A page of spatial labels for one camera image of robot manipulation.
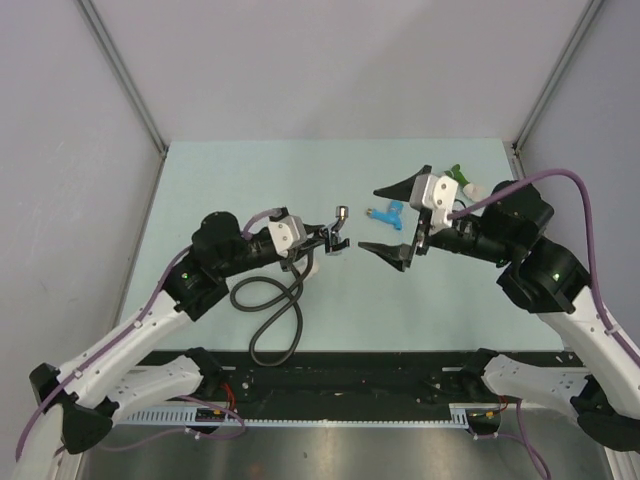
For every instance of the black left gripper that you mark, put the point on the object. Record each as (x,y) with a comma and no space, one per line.
(311,241)

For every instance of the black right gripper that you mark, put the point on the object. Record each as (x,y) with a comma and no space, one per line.
(399,256)

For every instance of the blue plastic faucet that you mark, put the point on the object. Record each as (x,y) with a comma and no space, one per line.
(392,216)

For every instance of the chrome metal faucet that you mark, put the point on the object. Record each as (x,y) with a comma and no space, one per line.
(333,242)

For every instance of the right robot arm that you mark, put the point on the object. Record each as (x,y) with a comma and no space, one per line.
(542,278)

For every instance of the white pipe elbow fitting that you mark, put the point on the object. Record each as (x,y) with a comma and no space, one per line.
(308,267)

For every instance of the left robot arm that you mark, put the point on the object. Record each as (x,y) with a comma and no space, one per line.
(95,390)

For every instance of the green faucet with white elbow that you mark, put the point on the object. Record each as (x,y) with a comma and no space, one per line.
(471,190)

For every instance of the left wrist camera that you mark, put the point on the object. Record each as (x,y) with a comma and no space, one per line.
(287,232)

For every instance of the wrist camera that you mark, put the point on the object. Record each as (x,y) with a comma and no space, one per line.
(437,195)
(287,232)

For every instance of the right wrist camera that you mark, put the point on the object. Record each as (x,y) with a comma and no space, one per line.
(437,195)

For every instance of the right aluminium frame post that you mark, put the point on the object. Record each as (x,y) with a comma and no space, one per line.
(578,35)

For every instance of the aluminium frame post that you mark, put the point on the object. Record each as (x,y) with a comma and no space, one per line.
(106,44)
(578,35)

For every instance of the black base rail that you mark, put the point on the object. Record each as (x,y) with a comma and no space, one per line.
(389,384)

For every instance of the left aluminium frame post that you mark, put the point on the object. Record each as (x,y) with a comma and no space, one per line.
(106,44)

